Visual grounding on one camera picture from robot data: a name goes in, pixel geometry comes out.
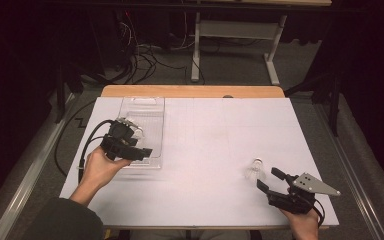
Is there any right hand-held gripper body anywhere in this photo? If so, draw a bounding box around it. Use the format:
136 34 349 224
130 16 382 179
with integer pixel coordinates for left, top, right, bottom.
268 172 342 215

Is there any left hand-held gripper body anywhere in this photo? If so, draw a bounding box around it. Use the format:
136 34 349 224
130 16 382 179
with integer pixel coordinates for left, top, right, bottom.
100 119 138 161

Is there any clear plastic container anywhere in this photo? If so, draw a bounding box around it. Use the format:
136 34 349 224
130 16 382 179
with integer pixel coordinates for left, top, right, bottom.
113 96 166 170

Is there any person's right hand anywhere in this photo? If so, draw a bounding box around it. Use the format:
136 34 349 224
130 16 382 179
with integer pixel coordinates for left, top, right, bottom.
279 208 320 239

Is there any person's left hand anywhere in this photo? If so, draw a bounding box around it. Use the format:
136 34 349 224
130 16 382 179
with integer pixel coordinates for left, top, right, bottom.
79 145 133 191

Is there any white board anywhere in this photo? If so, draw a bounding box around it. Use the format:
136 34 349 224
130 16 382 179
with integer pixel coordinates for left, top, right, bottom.
59 96 340 229

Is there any black metal stand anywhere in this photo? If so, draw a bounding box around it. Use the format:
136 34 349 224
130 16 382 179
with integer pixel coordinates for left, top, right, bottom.
54 63 84 124
284 66 343 138

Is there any wooden table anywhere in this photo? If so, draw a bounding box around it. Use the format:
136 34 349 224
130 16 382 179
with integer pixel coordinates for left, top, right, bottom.
100 84 286 99

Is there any left hand-held gripper cable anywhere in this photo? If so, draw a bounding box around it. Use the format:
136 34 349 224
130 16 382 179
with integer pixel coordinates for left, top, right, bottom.
78 119 114 183

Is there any hand-held gripper cable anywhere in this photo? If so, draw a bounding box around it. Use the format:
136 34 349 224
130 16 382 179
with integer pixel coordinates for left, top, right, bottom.
313 199 325 228
78 119 114 183

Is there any right hand-held gripper cable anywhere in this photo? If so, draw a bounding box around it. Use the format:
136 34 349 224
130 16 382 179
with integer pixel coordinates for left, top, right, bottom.
313 199 325 228

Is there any metal floor rail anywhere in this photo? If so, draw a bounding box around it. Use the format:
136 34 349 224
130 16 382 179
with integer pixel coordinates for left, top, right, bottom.
0 93 81 240
313 99 384 240

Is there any tangle of black cables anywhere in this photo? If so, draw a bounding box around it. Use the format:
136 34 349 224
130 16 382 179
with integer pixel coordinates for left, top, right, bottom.
114 11 188 84

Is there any white metal desk frame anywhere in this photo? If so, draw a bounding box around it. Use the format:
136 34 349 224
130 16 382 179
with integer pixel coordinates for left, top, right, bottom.
190 0 333 86

